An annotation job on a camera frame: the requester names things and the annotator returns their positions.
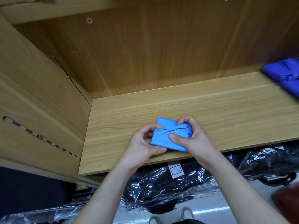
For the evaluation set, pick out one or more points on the person's right hand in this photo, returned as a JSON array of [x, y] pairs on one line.
[[198, 142]]

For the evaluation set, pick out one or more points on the person's left hand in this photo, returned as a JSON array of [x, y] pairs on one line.
[[138, 149]]

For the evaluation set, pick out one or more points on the light blue non-woven bag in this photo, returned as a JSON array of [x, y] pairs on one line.
[[166, 140]]

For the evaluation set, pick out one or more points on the wooden shelf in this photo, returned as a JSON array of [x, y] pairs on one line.
[[233, 105]]

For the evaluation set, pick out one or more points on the red shopping basket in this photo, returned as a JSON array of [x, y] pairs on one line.
[[287, 203]]

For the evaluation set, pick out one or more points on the person's right forearm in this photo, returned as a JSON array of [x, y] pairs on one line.
[[243, 193]]

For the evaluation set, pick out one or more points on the person's left forearm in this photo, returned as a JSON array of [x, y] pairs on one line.
[[102, 198]]

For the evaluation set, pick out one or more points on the person's right shoe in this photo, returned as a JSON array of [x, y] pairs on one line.
[[187, 212]]

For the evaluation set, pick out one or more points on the person's right leg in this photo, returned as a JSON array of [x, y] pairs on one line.
[[189, 221]]

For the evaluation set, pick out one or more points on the white paper tag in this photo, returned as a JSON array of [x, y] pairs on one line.
[[175, 169]]

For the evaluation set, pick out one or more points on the black wrapped bag with tag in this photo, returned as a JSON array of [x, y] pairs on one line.
[[154, 186]]

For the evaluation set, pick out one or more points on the black plastic-wrapped bag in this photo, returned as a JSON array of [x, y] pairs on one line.
[[37, 212], [271, 161]]

